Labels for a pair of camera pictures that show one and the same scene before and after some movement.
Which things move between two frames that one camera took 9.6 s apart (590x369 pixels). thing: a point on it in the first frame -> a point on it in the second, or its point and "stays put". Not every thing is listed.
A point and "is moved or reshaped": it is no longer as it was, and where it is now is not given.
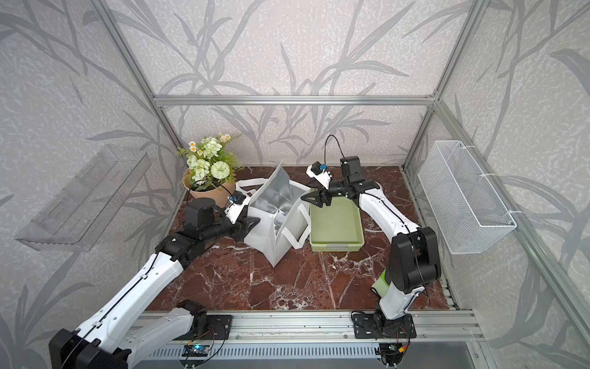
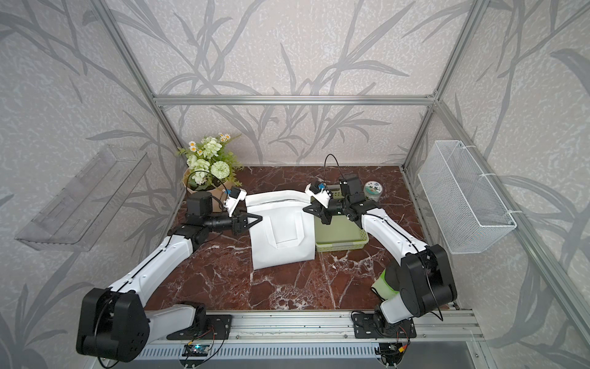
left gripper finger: (249, 222) stays put
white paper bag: (282, 205) is moved or reshaped
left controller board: (196, 350) stays put
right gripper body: (338, 187) -> (338, 207)
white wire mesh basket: (470, 214) stays put
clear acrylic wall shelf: (75, 218) stays put
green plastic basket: (336, 227) stays put
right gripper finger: (319, 201) -> (326, 218)
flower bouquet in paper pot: (210, 168) stays put
